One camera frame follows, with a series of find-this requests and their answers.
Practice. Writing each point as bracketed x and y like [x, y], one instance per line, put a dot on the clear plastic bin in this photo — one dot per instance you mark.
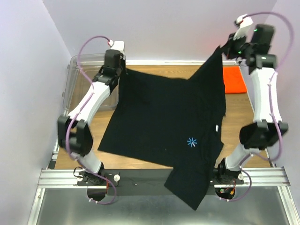
[77, 85]

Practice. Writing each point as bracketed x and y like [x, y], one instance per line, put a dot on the folded orange t-shirt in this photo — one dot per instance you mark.
[233, 80]

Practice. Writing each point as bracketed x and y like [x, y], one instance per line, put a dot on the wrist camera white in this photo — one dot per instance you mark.
[117, 45]
[243, 23]

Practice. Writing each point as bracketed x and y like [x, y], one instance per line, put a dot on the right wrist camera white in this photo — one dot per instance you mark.
[243, 23]

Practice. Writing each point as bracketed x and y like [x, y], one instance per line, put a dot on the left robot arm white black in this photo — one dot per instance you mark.
[74, 134]

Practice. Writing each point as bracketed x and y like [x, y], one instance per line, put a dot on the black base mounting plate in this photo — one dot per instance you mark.
[124, 182]

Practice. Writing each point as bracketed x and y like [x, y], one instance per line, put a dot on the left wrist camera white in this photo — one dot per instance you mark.
[117, 45]

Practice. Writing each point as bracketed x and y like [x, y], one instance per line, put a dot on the black t-shirt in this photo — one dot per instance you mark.
[173, 122]

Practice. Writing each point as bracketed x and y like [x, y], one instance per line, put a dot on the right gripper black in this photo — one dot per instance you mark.
[228, 48]

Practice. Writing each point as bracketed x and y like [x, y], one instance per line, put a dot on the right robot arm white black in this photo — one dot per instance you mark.
[267, 127]

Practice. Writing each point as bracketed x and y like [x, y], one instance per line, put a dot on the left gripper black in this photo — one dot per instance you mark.
[123, 72]

